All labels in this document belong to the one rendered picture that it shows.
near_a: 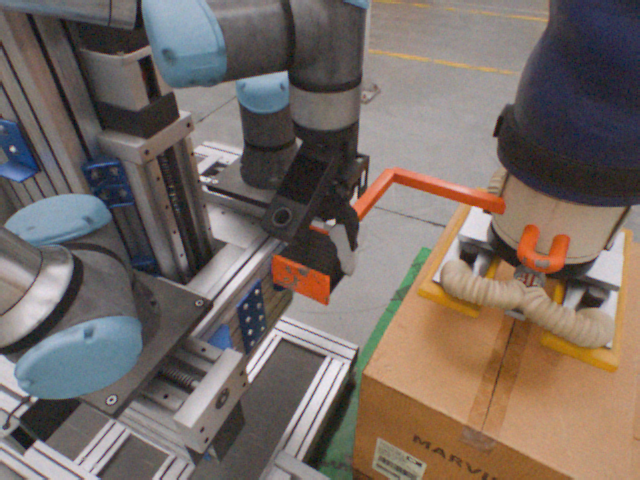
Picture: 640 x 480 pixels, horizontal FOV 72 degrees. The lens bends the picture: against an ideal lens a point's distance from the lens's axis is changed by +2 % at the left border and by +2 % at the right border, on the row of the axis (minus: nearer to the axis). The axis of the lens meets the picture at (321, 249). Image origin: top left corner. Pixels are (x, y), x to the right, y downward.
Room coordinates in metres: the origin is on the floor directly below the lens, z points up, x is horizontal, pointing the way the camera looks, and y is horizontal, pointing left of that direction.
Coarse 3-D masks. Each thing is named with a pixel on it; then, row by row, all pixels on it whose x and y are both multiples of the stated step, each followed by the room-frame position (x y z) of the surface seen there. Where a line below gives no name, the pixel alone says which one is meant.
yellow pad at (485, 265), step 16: (464, 208) 0.69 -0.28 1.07; (480, 208) 0.68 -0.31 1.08; (448, 240) 0.59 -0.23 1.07; (448, 256) 0.54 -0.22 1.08; (464, 256) 0.53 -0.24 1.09; (480, 256) 0.54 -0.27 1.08; (496, 256) 0.55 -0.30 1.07; (432, 272) 0.51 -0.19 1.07; (480, 272) 0.51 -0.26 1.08; (432, 288) 0.47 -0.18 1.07; (448, 304) 0.45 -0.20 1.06; (464, 304) 0.44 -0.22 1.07
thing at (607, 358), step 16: (624, 240) 0.59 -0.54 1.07; (624, 256) 0.55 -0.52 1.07; (624, 272) 0.51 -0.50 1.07; (560, 288) 0.48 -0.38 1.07; (576, 288) 0.47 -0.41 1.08; (592, 288) 0.45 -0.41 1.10; (624, 288) 0.48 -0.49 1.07; (576, 304) 0.44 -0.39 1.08; (592, 304) 0.43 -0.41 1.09; (608, 304) 0.44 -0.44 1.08; (624, 304) 0.44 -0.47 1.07; (544, 336) 0.38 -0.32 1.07; (560, 352) 0.37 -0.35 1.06; (576, 352) 0.36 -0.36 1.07; (592, 352) 0.35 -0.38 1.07; (608, 352) 0.35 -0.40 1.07; (608, 368) 0.34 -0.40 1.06
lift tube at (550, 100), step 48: (576, 0) 0.52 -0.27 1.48; (624, 0) 0.48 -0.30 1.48; (576, 48) 0.50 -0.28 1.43; (624, 48) 0.46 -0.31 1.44; (528, 96) 0.54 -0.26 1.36; (576, 96) 0.49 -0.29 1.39; (624, 96) 0.46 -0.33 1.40; (576, 144) 0.47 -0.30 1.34; (624, 144) 0.45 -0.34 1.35; (576, 192) 0.46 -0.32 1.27
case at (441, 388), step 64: (448, 320) 0.51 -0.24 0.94; (512, 320) 0.51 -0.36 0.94; (384, 384) 0.38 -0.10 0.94; (448, 384) 0.38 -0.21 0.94; (512, 384) 0.38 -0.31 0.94; (576, 384) 0.38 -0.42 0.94; (384, 448) 0.37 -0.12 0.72; (448, 448) 0.31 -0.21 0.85; (512, 448) 0.28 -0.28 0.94; (576, 448) 0.28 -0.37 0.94
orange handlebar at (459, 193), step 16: (384, 176) 0.62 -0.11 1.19; (400, 176) 0.62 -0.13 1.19; (416, 176) 0.62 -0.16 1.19; (368, 192) 0.57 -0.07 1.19; (384, 192) 0.59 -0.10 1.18; (432, 192) 0.60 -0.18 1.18; (448, 192) 0.58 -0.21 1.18; (464, 192) 0.57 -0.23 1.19; (480, 192) 0.57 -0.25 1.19; (368, 208) 0.54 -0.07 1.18; (496, 208) 0.54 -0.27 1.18; (528, 240) 0.46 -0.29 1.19; (560, 240) 0.46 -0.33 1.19; (528, 256) 0.43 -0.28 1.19; (544, 256) 0.42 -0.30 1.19; (560, 256) 0.42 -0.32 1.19; (544, 272) 0.41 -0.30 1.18
